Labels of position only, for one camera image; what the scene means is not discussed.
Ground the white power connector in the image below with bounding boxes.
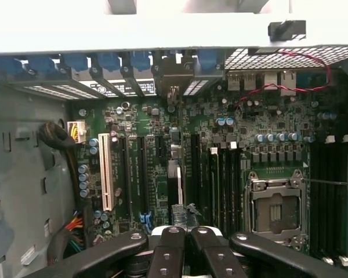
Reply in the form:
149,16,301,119
66,120,86,145

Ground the short black expansion slot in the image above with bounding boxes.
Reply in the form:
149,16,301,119
155,135,165,159

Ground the black braided power cable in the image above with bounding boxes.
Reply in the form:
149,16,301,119
38,121,89,261

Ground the metal CPU socket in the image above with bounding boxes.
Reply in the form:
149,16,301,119
246,170,307,247

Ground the red black twisted wire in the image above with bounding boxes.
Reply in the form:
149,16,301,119
234,49,331,109

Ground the tall silver port block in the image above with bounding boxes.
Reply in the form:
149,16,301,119
279,70,297,97

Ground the long black expansion slot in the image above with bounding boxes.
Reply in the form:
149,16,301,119
118,136,133,221
190,133,202,203
137,135,148,215

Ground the small black chassis module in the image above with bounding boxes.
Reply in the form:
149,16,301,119
248,47,280,56

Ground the black RAM slot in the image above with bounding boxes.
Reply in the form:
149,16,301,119
220,149,227,229
227,141,235,229
234,149,242,229

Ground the blue slot retention clip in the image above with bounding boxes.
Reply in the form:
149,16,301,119
197,49,219,74
97,53,122,72
0,56,27,81
129,52,154,72
28,56,61,79
63,53,90,72

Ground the green motherboard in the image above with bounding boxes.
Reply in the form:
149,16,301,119
66,69,348,261

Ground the black plastic clip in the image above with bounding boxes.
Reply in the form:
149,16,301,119
267,19,307,42

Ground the RAM stick with black chips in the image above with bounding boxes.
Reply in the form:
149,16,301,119
208,147,221,229

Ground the black open PC case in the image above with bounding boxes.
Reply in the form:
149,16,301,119
0,0,348,278

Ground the silver square port block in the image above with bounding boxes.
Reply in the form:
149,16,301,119
263,71,278,87

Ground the silver socket locking lever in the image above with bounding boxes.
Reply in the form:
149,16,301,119
302,178,348,186

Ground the white expansion slot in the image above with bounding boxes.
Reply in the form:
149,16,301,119
97,133,114,211

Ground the silver USB port stack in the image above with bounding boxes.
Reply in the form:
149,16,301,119
227,72,242,91
242,72,258,91

